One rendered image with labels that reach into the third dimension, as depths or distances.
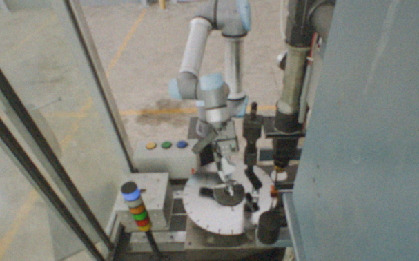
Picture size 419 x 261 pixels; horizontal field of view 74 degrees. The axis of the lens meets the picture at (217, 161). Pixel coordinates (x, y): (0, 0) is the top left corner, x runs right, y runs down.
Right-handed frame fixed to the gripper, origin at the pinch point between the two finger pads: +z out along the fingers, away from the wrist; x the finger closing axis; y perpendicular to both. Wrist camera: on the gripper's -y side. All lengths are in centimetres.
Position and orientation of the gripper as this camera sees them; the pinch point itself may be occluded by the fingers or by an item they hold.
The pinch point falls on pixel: (222, 178)
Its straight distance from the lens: 98.2
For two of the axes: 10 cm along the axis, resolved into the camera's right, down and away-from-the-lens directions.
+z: 1.7, 9.6, 2.3
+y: 9.7, -1.2, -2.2
